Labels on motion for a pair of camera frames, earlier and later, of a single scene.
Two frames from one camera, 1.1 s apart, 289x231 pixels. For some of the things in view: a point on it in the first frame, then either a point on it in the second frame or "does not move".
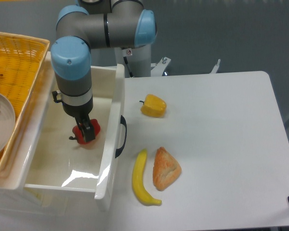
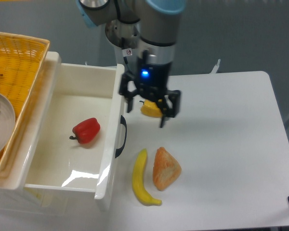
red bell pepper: (79, 135) does not move
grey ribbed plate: (3, 126) does not move
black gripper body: (81, 111) to (152, 80)
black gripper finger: (79, 128) to (124, 90)
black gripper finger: (87, 129) to (175, 96)
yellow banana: (139, 185) does not move
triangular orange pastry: (165, 170) does not move
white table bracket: (215, 69) does not move
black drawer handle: (123, 121) does not move
